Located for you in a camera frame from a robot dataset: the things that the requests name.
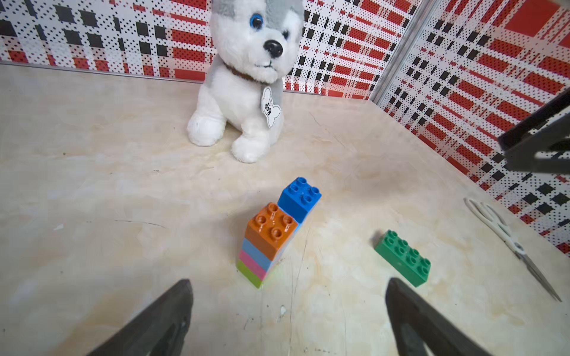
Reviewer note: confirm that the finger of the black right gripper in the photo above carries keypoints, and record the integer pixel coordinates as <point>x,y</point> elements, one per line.
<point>533,135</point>

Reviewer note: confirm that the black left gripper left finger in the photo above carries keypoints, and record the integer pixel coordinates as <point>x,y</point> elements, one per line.
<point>160,329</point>

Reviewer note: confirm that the pink green lego stack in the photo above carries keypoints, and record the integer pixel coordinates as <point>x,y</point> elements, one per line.
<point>251,269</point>

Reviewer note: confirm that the grey white husky plush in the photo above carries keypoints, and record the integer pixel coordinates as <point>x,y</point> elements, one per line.
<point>257,44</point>

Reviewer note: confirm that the orange square lego brick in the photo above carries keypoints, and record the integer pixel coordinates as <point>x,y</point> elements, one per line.
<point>270,230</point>

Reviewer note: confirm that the dark blue square lego brick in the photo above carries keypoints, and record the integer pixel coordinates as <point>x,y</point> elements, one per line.
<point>298,199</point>

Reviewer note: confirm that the light blue long lego brick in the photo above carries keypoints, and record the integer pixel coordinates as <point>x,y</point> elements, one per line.
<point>258,256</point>

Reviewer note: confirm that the white handled scissors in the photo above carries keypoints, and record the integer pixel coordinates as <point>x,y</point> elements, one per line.
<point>485,213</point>

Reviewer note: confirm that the green long lego brick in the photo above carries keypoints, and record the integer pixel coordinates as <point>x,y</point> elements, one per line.
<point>406,260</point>

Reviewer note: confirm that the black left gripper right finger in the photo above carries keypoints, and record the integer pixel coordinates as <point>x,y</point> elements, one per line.
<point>418,327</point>

